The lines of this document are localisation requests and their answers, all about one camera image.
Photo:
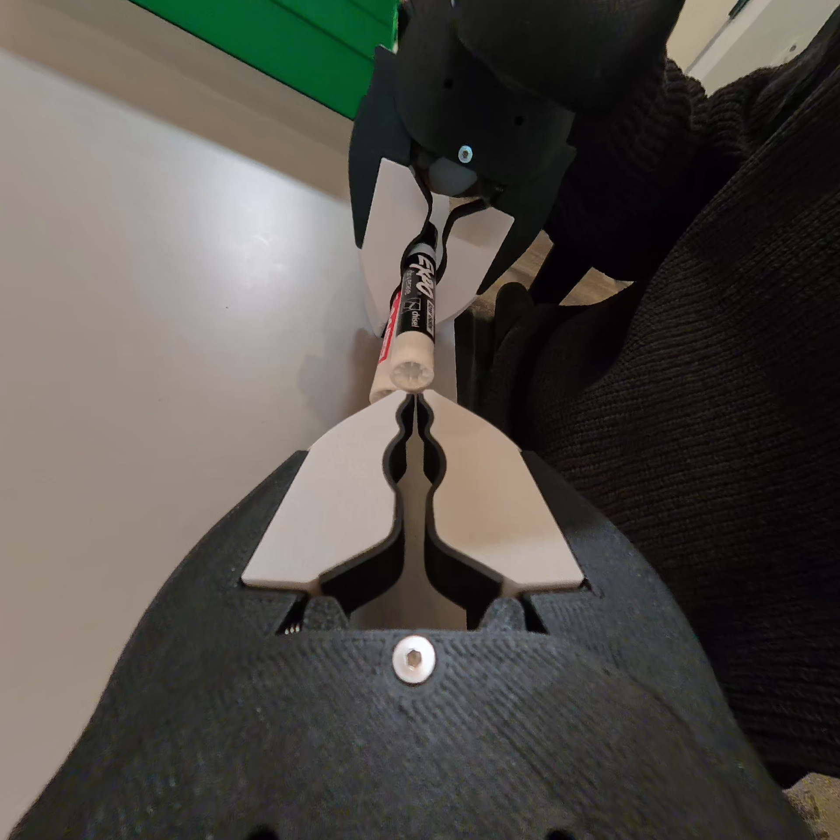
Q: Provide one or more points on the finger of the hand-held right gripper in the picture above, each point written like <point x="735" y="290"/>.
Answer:
<point x="384" y="229"/>
<point x="479" y="249"/>

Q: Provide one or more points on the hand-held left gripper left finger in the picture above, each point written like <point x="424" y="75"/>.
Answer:
<point x="321" y="512"/>

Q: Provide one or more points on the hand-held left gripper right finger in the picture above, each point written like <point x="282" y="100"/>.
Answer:
<point x="499" y="512"/>

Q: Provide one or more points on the black dry erase marker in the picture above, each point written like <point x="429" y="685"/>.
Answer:
<point x="413" y="367"/>

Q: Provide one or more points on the red dry erase marker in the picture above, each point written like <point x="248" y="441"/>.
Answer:
<point x="382" y="387"/>

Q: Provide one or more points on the person's right forearm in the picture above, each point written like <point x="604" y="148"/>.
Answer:
<point x="656" y="164"/>

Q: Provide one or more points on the green plastic bin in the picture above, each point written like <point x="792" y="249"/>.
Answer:
<point x="295" y="39"/>

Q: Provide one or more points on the person's black sweater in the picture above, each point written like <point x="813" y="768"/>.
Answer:
<point x="722" y="459"/>

